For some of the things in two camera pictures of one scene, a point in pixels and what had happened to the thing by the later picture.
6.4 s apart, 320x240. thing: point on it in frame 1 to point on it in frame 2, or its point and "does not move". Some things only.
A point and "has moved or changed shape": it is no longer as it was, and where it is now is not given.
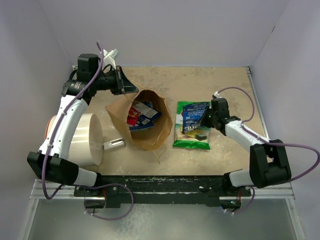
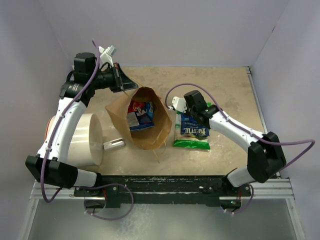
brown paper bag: [153, 138] does not move
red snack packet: [132, 116] to [136, 106]
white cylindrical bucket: [86, 143] does not move
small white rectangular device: [114, 144] does not move
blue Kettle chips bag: [192, 115] has moved or changed shape
